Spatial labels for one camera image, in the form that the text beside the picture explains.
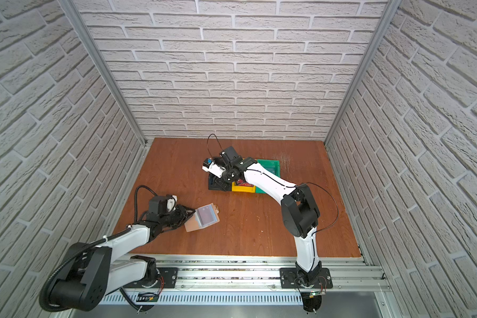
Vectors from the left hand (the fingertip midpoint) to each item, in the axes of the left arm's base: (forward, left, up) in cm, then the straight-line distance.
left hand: (198, 208), depth 88 cm
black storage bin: (+2, -10, +18) cm, 21 cm away
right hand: (+9, -10, +9) cm, 16 cm away
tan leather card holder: (-3, -2, -4) cm, 5 cm away
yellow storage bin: (+10, -23, +1) cm, 25 cm away
